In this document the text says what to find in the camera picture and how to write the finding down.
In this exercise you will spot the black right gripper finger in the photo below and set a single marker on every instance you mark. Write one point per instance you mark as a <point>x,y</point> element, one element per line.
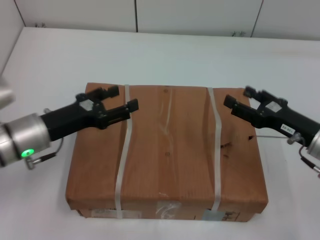
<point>243,111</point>
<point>256,93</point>

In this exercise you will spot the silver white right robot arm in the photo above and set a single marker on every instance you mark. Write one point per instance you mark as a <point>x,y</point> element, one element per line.
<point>315,147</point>

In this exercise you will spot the brown cardboard box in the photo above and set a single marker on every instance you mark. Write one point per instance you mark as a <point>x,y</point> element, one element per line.
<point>170,155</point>

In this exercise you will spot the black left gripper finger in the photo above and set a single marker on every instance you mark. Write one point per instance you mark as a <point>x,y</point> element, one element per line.
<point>110,91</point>
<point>117,115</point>

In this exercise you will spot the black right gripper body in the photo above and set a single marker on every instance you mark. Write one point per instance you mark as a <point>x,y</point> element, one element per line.
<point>282,120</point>

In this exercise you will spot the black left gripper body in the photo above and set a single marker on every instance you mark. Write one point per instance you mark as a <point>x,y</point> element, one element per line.
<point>72,120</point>

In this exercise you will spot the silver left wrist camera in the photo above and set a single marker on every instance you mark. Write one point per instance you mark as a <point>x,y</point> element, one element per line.
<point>5,95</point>

